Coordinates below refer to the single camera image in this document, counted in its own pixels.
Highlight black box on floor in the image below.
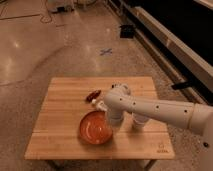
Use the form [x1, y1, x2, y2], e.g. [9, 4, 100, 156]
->
[120, 25, 135, 38]

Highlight white paper cup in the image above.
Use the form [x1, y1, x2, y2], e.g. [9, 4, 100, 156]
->
[132, 113, 149, 130]

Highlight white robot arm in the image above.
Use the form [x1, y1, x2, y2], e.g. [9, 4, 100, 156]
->
[104, 84, 213, 171]

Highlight small red bottle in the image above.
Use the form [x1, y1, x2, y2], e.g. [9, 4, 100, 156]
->
[86, 90, 101, 102]

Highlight white plastic bottle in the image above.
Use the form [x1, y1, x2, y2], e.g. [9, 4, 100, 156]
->
[92, 99, 107, 112]

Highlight grey equipment base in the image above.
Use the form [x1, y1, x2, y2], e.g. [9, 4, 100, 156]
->
[46, 0, 74, 13]

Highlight wooden folding table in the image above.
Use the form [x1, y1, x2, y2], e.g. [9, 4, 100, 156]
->
[25, 77, 175, 160]

